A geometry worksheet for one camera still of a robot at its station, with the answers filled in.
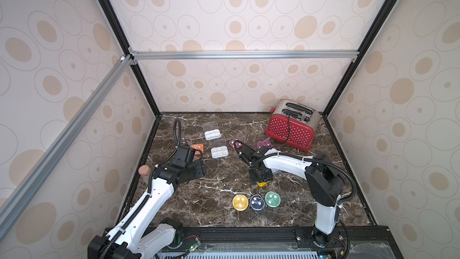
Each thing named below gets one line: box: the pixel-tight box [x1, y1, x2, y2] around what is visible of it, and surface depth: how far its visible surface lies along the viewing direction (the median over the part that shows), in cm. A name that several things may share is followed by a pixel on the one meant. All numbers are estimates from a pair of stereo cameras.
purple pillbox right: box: [256, 136, 274, 150], surface depth 105 cm
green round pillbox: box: [264, 190, 281, 208], surface depth 85 cm
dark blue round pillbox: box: [249, 194, 266, 211], surface depth 85 cm
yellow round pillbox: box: [231, 193, 249, 212], surface depth 84 cm
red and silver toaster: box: [264, 100, 321, 152], surface depth 98 cm
